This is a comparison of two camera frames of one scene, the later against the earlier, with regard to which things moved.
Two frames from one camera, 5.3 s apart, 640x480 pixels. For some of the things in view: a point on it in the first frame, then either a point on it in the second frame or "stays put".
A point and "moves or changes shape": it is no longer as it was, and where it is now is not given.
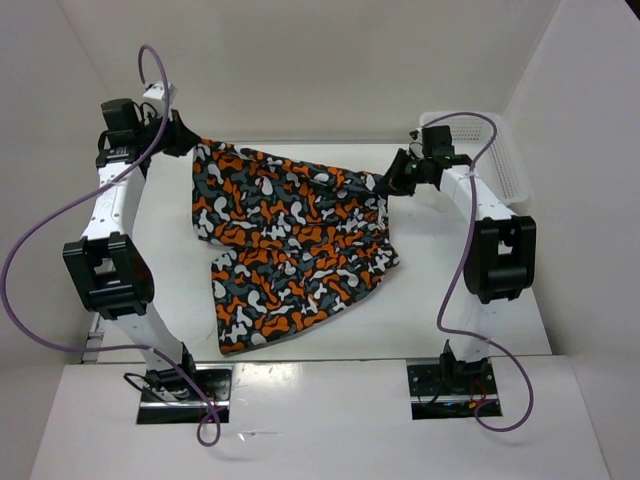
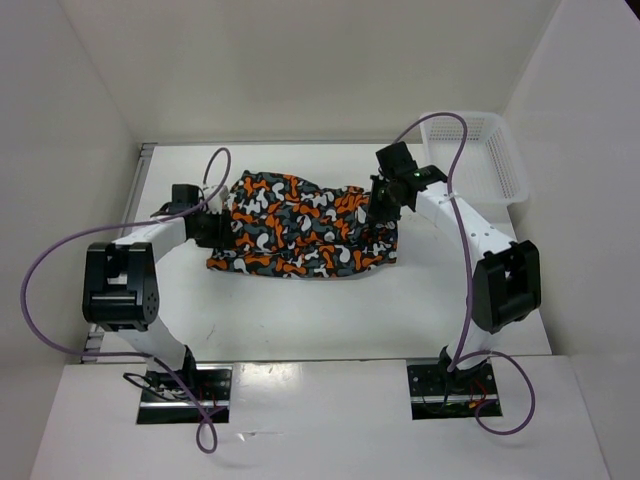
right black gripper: (393, 185) to (377, 214)
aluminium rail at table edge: (94, 341) stays put
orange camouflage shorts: (292, 243) moves or changes shape
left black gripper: (183, 139) to (222, 235)
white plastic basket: (499, 165) stays put
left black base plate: (169, 398) stays put
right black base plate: (452, 390) stays put
